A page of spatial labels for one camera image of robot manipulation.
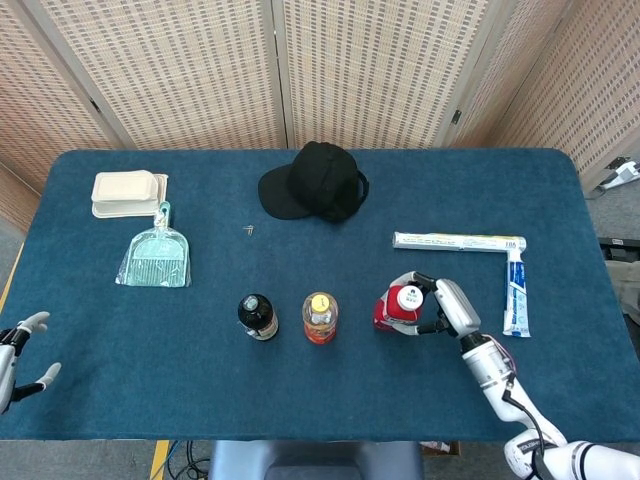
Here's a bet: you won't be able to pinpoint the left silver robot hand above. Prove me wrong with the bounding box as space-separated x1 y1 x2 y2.
0 310 62 415

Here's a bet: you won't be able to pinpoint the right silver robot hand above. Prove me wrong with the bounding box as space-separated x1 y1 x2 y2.
382 269 482 341

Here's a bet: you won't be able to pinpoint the red NFC juice bottle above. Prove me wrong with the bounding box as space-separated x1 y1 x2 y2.
372 284 426 335

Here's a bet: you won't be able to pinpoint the iced tea bottle yellow cap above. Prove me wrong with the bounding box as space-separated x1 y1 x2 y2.
301 292 339 346

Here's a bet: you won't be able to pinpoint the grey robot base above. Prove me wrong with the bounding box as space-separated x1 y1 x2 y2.
207 439 426 480

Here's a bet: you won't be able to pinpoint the blue and white tube pack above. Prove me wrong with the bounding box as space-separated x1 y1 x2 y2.
502 249 532 339

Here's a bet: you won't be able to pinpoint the long white toothpaste box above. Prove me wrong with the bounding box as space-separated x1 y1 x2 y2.
392 230 528 254

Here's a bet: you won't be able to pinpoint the small cardboard box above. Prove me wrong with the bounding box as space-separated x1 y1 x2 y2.
419 440 461 456

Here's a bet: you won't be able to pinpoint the blue tablecloth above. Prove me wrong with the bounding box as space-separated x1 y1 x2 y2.
0 147 640 444

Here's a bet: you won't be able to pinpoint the beige fabric bundle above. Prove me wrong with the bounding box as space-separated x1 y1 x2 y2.
607 259 640 326

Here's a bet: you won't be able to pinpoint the teal dustpan in plastic bag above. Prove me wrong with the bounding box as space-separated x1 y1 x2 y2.
114 200 192 289

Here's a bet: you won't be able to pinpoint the black baseball cap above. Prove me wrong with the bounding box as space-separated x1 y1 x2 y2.
257 140 371 225

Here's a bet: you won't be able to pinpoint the dark tea bottle black cap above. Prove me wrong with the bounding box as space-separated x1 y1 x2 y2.
236 293 280 342

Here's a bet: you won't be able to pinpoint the cream pulp lunch box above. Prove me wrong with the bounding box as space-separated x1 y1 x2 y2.
90 169 169 219

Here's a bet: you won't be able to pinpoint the white device on floor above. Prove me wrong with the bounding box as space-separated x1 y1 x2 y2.
594 156 640 194

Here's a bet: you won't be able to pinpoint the woven folding screen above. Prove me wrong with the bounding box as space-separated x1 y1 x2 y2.
0 0 640 194

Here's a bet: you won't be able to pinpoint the black frame beside table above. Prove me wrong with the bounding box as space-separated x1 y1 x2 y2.
597 234 640 264

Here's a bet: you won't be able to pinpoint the black floor cables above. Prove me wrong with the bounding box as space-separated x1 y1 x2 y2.
149 439 216 480

